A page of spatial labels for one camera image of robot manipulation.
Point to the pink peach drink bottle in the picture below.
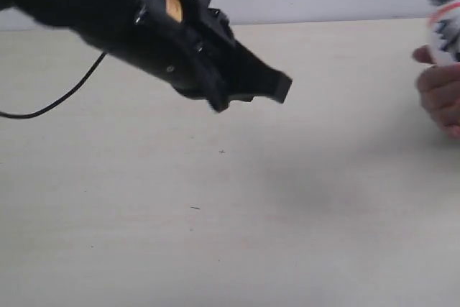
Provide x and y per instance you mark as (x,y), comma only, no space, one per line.
(443,28)

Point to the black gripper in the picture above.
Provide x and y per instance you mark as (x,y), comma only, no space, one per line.
(201,59)

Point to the person's open bare hand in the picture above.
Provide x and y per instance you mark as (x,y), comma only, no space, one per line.
(438,89)

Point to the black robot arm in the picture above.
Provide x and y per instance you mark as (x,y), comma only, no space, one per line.
(104,24)

